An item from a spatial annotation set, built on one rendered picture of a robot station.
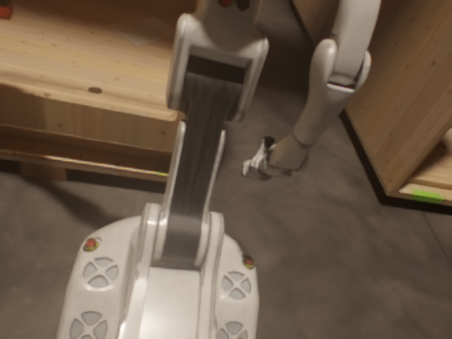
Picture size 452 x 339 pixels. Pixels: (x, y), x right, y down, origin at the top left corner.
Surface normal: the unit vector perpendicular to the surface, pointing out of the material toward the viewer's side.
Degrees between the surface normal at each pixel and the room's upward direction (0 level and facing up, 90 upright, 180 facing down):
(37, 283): 0
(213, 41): 70
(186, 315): 10
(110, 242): 0
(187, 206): 49
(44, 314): 0
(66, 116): 90
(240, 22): 77
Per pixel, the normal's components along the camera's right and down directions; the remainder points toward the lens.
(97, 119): 0.07, 0.69
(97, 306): 0.25, -0.13
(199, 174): 0.13, 0.41
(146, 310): 0.28, -0.57
